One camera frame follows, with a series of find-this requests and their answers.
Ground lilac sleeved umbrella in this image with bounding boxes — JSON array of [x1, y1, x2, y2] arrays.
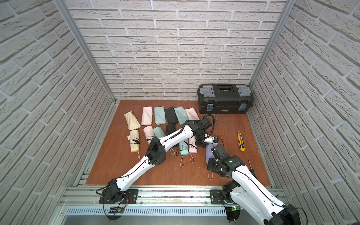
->
[[206, 143, 217, 180]]

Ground small mint green sleeve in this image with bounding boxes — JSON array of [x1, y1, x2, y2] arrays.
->
[[174, 106, 189, 125]]

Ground black umbrella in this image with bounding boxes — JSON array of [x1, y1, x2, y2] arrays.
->
[[166, 124, 177, 135]]

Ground black umbrella sleeve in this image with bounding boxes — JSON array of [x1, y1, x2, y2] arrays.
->
[[165, 106, 179, 124]]

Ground mint green sleeved umbrella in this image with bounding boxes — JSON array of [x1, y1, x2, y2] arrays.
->
[[154, 106, 167, 125]]

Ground light pink sleeved umbrella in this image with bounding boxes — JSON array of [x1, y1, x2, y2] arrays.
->
[[141, 106, 153, 126]]

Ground beige umbrella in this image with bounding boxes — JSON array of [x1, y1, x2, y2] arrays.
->
[[127, 130, 140, 159]]

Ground beige umbrella sleeve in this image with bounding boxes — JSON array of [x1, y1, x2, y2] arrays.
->
[[124, 111, 141, 131]]

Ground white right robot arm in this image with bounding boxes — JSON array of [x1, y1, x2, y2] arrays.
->
[[206, 144, 301, 225]]

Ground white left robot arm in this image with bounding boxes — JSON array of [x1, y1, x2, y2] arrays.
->
[[99, 118, 214, 204]]

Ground yellow utility knife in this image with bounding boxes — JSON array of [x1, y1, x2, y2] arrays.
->
[[238, 131, 245, 152]]

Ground black yellow screwdriver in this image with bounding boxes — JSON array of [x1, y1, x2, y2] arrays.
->
[[248, 158, 256, 178]]

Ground black plastic toolbox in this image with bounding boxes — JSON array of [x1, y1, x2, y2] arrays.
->
[[197, 83, 253, 114]]

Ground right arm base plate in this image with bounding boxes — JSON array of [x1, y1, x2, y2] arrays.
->
[[210, 189, 234, 205]]

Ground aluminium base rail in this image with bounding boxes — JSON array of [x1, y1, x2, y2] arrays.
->
[[50, 185, 243, 225]]

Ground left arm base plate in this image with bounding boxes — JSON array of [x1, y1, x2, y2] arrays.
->
[[96, 188, 139, 204]]

